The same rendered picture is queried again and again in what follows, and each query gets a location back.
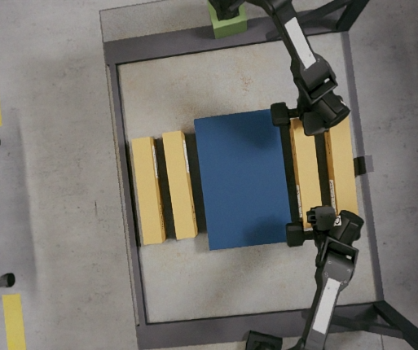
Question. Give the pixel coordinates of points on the brown cardboard carton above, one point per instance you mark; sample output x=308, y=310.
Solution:
x=180, y=184
x=341, y=168
x=305, y=169
x=149, y=190

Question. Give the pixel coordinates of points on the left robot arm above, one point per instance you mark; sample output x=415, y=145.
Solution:
x=333, y=272

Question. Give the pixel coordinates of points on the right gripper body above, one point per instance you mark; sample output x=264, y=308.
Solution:
x=281, y=115

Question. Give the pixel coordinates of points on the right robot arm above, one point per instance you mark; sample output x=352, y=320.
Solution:
x=308, y=68

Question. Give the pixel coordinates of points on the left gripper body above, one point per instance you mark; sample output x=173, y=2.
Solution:
x=295, y=235

